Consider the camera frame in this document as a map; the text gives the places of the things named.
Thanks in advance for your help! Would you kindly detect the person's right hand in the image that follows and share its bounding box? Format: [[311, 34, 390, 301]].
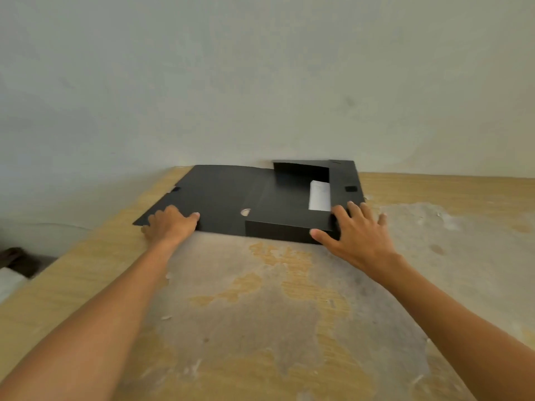
[[310, 201, 404, 284]]

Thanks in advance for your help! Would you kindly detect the person's left hand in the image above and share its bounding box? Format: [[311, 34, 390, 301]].
[[141, 205, 201, 250]]

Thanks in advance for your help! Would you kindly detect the black file box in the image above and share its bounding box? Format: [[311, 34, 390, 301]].
[[133, 160, 365, 245]]

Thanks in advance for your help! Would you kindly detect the person's right forearm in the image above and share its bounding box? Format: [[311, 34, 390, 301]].
[[375, 254, 535, 401]]

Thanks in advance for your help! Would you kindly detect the person's left forearm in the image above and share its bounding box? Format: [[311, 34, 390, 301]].
[[0, 236, 181, 401]]

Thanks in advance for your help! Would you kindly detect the white paper label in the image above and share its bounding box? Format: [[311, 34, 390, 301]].
[[308, 180, 332, 212]]

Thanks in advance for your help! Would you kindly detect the dark object beside table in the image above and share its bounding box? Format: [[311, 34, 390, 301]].
[[0, 247, 57, 278]]

